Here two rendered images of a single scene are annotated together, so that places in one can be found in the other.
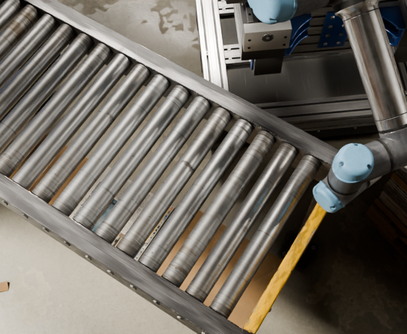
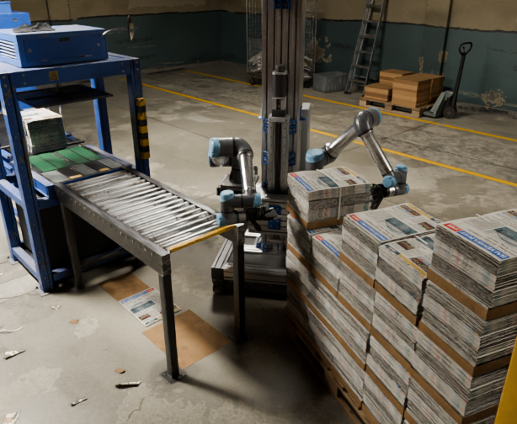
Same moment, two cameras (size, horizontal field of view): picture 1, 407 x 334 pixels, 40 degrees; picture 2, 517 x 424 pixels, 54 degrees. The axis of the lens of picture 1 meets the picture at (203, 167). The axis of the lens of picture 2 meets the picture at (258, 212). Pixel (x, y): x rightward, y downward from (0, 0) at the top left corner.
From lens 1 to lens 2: 219 cm
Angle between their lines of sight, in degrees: 41
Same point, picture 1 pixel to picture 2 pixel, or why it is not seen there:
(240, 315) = (193, 355)
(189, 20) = not seen: hidden behind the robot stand
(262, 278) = (213, 343)
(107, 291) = (126, 333)
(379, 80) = (244, 174)
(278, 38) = not seen: hidden behind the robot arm
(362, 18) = (243, 156)
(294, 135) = not seen: hidden behind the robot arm
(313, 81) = (274, 262)
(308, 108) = (265, 268)
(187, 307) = (149, 244)
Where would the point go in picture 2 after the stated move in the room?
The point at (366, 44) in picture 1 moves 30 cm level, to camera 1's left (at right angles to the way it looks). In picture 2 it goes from (242, 164) to (191, 160)
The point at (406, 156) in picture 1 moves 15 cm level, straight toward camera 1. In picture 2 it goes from (247, 198) to (224, 204)
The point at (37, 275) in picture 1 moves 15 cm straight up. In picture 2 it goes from (94, 320) to (92, 302)
